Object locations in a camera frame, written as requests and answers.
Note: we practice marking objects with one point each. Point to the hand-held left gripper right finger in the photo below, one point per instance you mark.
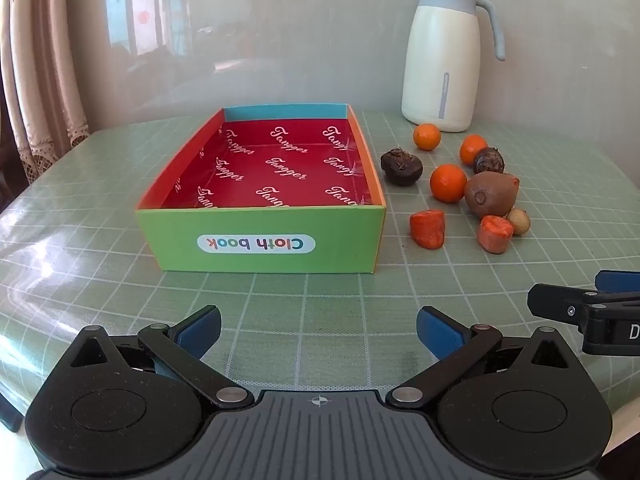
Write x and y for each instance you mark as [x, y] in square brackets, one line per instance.
[440, 332]

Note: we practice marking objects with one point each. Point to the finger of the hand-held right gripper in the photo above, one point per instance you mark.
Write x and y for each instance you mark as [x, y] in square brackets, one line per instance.
[550, 301]
[620, 280]

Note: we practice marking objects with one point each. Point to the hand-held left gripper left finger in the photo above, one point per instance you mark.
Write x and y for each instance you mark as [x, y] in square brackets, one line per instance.
[202, 332]

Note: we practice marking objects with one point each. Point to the carrot piece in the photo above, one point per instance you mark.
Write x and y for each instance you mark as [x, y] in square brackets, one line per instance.
[495, 234]
[428, 229]

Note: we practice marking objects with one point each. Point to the small orange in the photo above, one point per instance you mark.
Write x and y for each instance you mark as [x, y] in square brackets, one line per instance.
[471, 149]
[427, 137]
[448, 183]

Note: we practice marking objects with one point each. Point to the dark water chestnut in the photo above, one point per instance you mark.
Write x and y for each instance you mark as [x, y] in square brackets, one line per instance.
[490, 161]
[401, 166]

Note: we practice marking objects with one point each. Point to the colourful cardboard box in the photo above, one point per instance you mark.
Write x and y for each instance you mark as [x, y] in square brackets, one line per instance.
[280, 180]

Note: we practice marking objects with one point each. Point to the cream thermos jug grey lid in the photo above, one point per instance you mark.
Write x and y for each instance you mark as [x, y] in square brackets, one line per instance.
[440, 60]

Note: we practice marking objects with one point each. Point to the beige lace curtain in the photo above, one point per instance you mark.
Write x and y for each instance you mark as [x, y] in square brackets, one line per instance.
[45, 85]

